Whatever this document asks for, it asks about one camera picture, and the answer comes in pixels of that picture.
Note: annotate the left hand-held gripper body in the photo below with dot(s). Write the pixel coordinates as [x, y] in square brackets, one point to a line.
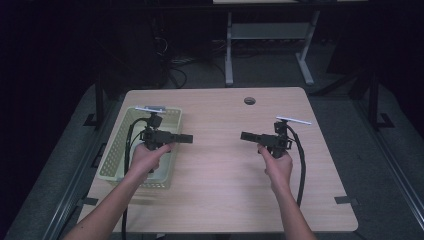
[156, 136]

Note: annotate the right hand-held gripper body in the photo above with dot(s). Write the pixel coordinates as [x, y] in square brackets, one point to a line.
[276, 140]

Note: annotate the cream plastic basket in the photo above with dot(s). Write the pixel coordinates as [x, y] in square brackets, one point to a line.
[113, 156]

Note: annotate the person's left hand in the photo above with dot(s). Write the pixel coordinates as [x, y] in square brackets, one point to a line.
[146, 160]

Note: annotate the person's right hand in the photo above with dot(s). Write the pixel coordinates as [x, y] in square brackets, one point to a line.
[280, 170]

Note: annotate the grey table grommet hole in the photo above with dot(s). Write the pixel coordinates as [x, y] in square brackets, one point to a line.
[249, 101]

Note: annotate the black tape strip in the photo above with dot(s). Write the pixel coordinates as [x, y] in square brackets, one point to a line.
[346, 200]
[89, 201]

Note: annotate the black frame post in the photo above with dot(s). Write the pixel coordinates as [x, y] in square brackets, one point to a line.
[374, 103]
[99, 103]

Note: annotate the aluminium frame rail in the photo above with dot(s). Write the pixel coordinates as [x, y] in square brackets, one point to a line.
[75, 186]
[393, 166]

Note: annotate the grey metal desk frame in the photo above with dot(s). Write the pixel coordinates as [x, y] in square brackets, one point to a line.
[266, 31]

